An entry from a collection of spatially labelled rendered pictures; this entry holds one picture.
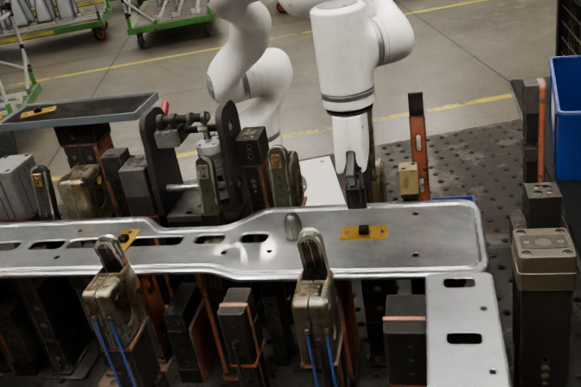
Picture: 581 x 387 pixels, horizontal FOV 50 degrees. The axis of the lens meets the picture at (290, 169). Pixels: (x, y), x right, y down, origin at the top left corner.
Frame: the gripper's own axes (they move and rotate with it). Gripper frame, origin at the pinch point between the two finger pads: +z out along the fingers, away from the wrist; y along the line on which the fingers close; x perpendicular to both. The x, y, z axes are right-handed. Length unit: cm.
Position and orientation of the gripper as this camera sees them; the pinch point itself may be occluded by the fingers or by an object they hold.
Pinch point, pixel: (359, 189)
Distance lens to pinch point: 105.7
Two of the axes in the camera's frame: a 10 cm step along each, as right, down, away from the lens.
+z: 1.5, 8.8, 4.4
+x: 9.7, -0.5, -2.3
